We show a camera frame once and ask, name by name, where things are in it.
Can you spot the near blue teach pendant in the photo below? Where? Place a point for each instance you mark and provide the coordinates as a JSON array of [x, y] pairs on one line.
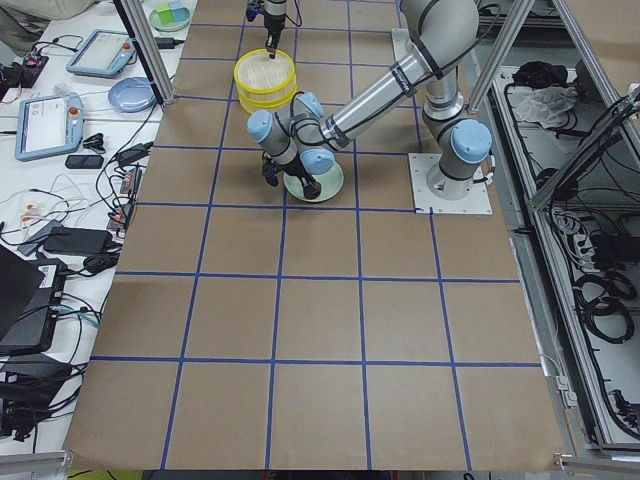
[[49, 126]]

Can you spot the blue teach pendant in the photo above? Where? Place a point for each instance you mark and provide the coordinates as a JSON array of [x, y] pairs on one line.
[[49, 126], [103, 54]]

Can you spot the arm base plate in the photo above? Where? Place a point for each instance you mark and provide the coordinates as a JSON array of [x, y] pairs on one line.
[[435, 193]]

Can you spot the black power adapter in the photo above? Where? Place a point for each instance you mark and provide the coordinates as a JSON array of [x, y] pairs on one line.
[[165, 43]]

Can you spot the green plate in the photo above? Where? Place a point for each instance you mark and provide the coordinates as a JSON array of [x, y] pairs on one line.
[[330, 182]]

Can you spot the far blue teach pendant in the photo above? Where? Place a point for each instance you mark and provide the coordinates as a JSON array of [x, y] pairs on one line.
[[103, 54]]

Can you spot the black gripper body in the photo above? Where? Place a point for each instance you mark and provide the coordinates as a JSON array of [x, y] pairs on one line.
[[273, 22], [303, 179]]

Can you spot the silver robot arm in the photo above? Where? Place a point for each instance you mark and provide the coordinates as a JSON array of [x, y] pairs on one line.
[[299, 140], [275, 7]]

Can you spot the aluminium frame post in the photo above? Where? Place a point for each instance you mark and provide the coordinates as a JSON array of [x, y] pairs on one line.
[[137, 27]]

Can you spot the brown bun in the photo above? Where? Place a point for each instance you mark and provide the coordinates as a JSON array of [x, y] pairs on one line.
[[312, 191]]

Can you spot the crumpled white cloth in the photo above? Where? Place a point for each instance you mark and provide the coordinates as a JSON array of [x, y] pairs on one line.
[[549, 107]]

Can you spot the green bowl with sponges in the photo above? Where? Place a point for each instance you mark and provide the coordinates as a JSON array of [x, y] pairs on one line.
[[170, 16]]

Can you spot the black laptop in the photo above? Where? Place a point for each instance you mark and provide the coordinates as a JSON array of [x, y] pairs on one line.
[[31, 291]]

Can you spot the yellow bamboo steamer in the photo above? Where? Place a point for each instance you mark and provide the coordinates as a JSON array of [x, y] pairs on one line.
[[255, 72], [252, 102]]

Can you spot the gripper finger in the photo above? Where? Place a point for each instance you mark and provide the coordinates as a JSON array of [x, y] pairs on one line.
[[304, 182], [271, 44]]

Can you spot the blue plate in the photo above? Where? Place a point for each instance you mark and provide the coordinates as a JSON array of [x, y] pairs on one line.
[[131, 95]]

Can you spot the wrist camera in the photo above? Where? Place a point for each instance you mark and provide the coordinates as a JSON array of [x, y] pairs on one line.
[[269, 170], [254, 8]]

